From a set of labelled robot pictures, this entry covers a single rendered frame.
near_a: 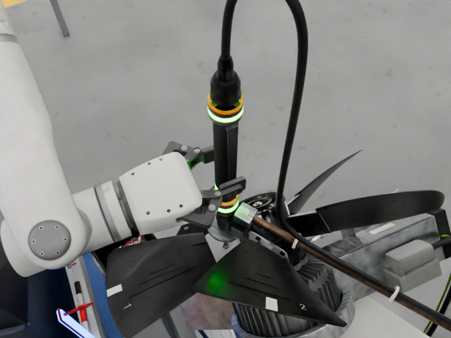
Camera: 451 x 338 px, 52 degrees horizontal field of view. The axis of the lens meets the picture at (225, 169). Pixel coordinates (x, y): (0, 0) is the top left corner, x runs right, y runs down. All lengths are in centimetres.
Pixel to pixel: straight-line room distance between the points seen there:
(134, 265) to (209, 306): 22
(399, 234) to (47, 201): 78
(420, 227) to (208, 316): 53
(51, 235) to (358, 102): 241
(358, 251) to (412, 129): 180
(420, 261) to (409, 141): 171
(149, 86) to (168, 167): 217
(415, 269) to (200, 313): 49
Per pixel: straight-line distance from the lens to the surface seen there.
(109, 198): 63
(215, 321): 113
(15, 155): 59
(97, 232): 63
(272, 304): 68
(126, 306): 96
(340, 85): 288
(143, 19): 325
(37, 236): 56
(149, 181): 65
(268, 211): 92
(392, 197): 87
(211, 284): 69
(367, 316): 103
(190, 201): 63
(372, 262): 108
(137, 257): 101
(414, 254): 107
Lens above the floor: 209
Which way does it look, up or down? 59 degrees down
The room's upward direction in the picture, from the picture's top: straight up
